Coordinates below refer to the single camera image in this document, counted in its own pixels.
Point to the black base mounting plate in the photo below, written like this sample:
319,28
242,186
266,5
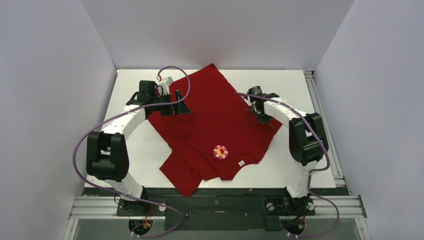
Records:
213,212

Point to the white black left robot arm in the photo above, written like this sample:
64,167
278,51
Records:
107,156

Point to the pink flower brooch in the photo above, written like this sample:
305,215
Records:
220,152

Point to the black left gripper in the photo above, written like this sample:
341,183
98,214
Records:
180,108

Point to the red t-shirt garment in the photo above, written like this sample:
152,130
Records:
218,117

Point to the aluminium frame rail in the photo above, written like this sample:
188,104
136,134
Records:
106,207

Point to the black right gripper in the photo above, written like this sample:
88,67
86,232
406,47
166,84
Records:
260,114

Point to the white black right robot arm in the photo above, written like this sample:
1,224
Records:
307,139

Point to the right side aluminium rail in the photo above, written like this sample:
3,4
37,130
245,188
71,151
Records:
335,165

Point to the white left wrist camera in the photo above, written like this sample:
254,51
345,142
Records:
163,85

